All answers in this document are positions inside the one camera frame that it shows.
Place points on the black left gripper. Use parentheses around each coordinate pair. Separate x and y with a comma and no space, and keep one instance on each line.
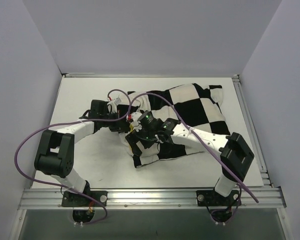
(122,126)

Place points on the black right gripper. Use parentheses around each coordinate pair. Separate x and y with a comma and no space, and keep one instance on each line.
(133,142)

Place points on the cream quilted pillow yellow edge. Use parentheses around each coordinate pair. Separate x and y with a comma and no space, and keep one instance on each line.
(131,130)

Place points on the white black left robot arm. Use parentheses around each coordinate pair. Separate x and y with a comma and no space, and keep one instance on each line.
(56,151)

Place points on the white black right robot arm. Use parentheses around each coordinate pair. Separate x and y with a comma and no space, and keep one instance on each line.
(231,151)

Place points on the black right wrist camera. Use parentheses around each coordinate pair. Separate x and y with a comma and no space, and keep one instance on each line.
(147,120)

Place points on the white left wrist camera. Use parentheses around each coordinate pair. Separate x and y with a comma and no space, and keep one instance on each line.
(115,101)

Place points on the aluminium back frame rail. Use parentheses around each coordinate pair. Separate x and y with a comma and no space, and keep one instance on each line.
(79,75)

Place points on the aluminium frame rail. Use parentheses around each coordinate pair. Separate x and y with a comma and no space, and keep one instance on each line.
(79,75)
(144,199)

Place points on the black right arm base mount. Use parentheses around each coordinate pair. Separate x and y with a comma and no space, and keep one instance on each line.
(210,198)

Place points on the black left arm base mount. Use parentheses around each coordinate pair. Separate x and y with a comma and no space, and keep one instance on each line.
(75,200)

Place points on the aluminium right side rail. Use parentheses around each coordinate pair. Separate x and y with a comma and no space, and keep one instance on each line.
(252,132)

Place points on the aluminium front frame rail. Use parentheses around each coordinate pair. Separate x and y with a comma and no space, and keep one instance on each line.
(144,199)

